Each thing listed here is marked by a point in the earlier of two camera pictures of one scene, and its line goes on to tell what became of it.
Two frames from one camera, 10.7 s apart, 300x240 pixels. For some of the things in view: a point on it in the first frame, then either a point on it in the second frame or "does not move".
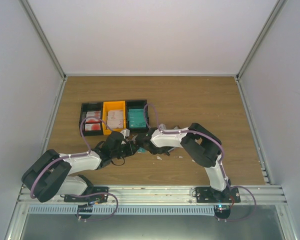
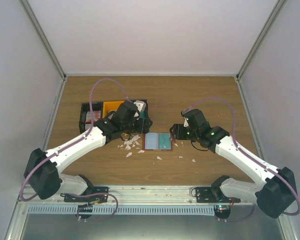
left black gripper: [130, 151] to [144, 126]
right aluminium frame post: [276, 11] does not move
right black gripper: [166, 150] to [177, 134]
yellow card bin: [112, 106] does not move
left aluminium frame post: [37, 27] does not move
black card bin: [88, 107] does not move
